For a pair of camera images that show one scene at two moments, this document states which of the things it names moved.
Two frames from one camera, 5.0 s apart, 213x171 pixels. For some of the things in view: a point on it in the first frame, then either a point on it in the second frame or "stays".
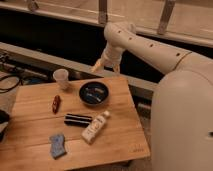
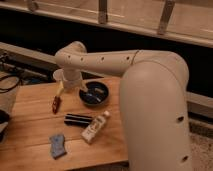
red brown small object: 56,104 stays
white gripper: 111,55 → 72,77
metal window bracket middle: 102,12 stays
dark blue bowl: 94,93 stays
